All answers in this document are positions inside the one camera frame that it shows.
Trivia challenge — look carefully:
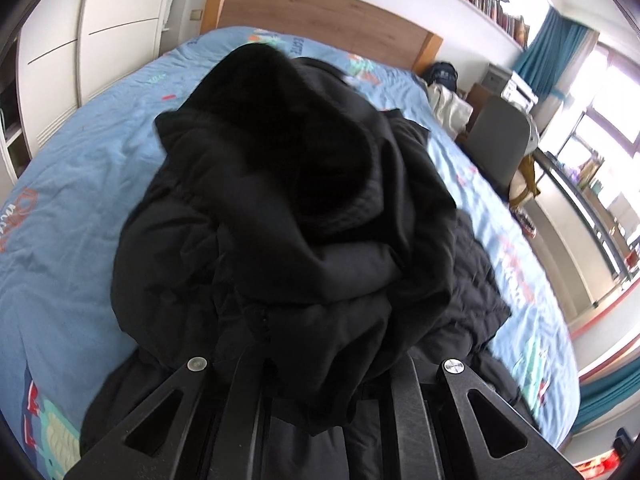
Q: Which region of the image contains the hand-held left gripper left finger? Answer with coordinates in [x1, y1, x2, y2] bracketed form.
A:
[64, 345, 273, 480]

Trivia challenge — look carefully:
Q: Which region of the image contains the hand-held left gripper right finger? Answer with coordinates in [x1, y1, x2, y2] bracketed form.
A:
[390, 351, 586, 480]

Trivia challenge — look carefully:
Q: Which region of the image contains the black padded jacket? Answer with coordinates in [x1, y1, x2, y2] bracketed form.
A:
[80, 42, 543, 480]

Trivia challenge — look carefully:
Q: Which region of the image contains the teal curtain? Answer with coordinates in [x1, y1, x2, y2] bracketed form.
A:
[512, 7, 601, 117]
[579, 367, 640, 433]

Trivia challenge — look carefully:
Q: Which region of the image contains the bed with blue printed sheet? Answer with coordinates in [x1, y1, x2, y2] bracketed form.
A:
[0, 25, 581, 467]

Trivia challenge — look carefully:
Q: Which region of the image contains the dark-edged desk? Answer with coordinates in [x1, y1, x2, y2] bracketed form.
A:
[530, 149, 640, 283]

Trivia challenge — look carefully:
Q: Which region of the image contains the grey chair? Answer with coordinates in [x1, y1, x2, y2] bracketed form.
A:
[459, 95, 541, 197]

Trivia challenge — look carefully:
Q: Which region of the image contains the cream cloth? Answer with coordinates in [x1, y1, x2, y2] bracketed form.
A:
[425, 82, 475, 136]

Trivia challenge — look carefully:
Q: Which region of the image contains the dark blue cap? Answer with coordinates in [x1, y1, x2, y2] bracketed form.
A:
[424, 61, 460, 92]

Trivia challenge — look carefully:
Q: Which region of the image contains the wooden headboard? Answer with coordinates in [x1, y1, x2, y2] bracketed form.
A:
[200, 0, 444, 73]

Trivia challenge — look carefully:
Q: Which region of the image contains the white wardrobe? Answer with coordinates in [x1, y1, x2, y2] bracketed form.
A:
[0, 0, 186, 183]

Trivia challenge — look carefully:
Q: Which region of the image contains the window with dark frame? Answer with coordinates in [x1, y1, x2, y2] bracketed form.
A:
[550, 42, 640, 241]

